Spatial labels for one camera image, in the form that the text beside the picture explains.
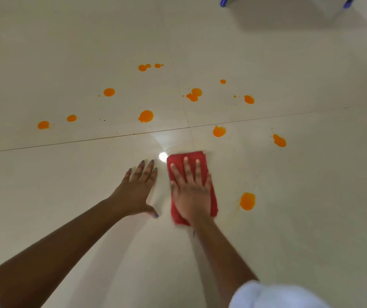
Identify person's left hand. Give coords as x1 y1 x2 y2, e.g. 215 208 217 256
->
107 160 160 219

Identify person's right hand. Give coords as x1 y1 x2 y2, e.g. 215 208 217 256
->
169 157 213 226

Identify red cleaning cloth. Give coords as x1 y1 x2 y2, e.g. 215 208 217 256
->
166 151 219 226

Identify orange liquid spill drops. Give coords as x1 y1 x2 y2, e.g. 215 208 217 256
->
37 63 288 212

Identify person's left forearm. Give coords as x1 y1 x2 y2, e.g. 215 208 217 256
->
0 198 129 308

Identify person's right forearm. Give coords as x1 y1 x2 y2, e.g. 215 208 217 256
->
188 216 260 308

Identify cream tiled floor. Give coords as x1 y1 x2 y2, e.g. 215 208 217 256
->
0 0 367 308

